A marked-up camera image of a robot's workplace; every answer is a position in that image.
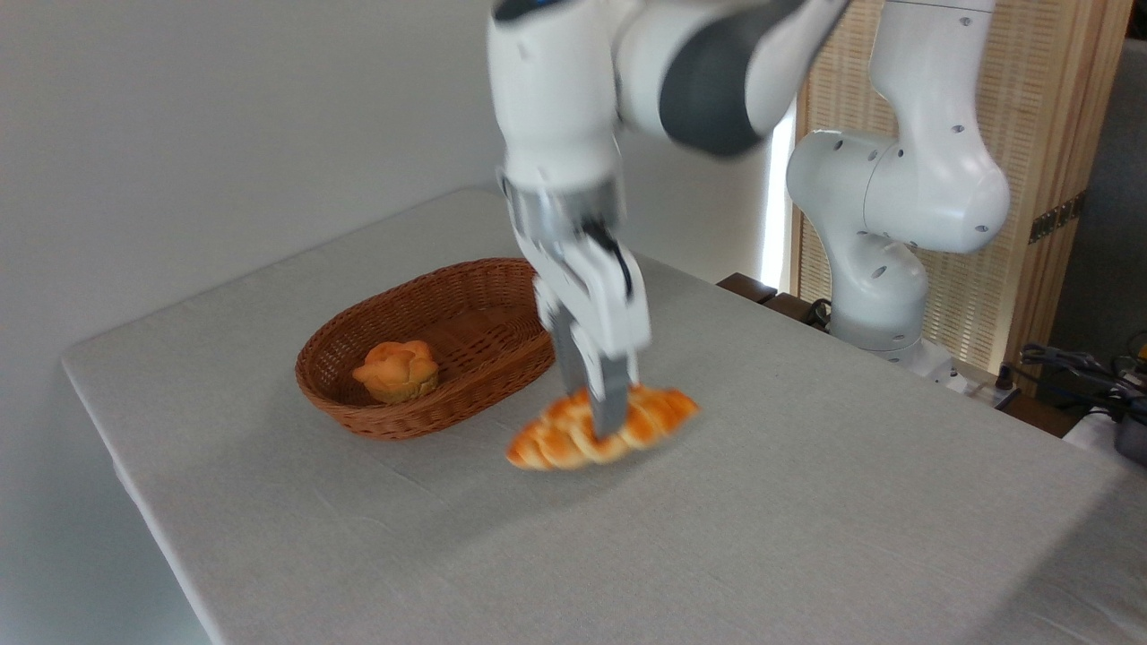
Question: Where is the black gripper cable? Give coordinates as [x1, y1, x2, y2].
[582, 222, 635, 299]

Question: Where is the long braided bread loaf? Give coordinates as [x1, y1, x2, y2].
[505, 383, 702, 473]

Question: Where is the round flower-shaped bread roll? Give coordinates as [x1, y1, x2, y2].
[351, 340, 440, 404]

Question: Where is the black cable bundle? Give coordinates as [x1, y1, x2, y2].
[1019, 342, 1147, 422]

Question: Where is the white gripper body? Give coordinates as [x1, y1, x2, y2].
[515, 219, 652, 357]

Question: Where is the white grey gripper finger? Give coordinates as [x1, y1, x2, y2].
[573, 327, 639, 440]
[540, 300, 590, 397]

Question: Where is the brown wicker oval basket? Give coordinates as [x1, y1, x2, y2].
[295, 258, 557, 441]

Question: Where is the grey tablecloth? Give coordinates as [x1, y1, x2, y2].
[61, 186, 1147, 645]

